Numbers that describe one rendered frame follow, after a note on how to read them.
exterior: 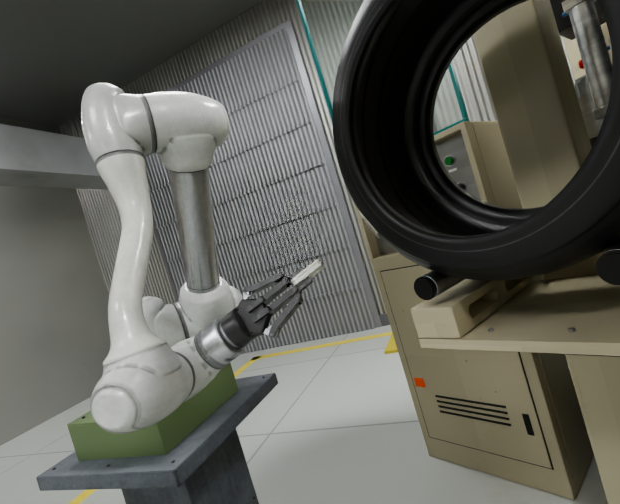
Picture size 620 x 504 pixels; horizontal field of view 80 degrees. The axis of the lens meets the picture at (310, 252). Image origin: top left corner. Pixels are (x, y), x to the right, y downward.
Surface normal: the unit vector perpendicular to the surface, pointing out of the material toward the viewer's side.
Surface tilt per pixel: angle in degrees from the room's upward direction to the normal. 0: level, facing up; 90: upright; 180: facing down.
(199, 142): 130
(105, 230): 90
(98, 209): 90
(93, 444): 90
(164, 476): 90
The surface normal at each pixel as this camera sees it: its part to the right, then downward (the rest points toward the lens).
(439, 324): -0.74, 0.24
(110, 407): -0.09, 0.09
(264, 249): -0.36, 0.13
